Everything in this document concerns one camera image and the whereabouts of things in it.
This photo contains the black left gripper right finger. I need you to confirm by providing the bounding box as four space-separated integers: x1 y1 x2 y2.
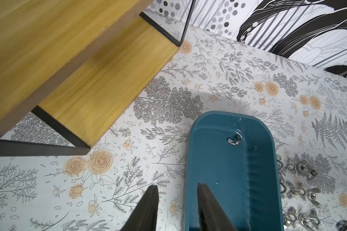
197 183 237 231

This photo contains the silver wing nut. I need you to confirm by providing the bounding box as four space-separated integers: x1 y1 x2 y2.
298 209 321 231
286 157 296 174
286 181 307 201
227 132 243 146
277 157 284 175
307 188 321 208
296 160 318 180
283 207 297 229
280 177 287 199

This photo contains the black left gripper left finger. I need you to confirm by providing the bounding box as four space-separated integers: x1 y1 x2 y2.
121 185 159 231

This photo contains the black white striped cloth roll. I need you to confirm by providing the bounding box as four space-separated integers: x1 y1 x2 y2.
324 65 347 79

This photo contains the wooden shelf black metal frame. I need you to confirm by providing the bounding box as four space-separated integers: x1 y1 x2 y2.
0 1 183 157

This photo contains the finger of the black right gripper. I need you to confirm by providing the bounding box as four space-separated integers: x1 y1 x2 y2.
336 220 347 231

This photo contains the teal plastic storage box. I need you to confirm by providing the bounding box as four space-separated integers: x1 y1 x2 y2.
183 111 283 231

